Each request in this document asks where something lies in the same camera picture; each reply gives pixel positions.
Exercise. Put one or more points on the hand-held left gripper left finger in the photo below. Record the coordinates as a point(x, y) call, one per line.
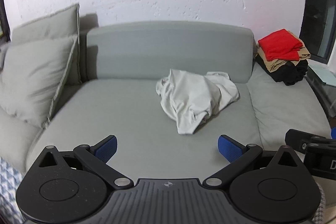
point(106, 148)

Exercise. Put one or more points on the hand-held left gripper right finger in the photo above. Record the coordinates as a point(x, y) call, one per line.
point(228, 149)

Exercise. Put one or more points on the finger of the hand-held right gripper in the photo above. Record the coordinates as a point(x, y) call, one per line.
point(296, 138)

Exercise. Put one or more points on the white t-shirt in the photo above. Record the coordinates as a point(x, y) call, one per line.
point(189, 92)

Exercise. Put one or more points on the grey sofa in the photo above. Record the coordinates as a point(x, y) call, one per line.
point(118, 113)

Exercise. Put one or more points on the houndstooth patterned cloth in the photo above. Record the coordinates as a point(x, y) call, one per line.
point(321, 203)

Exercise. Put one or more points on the glass side table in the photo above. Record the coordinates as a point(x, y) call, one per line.
point(323, 98)

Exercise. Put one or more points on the folded black garment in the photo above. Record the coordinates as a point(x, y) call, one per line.
point(291, 74)

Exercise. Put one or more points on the pale green paper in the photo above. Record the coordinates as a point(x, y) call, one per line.
point(323, 73)

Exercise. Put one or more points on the folded tan garment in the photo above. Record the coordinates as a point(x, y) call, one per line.
point(273, 65)

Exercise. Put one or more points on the folded red garment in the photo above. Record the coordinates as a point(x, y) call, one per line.
point(281, 44)

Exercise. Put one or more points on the large grey pillow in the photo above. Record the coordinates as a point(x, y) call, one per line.
point(31, 77)

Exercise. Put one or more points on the blue patterned rug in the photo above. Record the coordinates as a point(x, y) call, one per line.
point(9, 187)

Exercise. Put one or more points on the dark window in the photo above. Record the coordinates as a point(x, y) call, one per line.
point(317, 16)

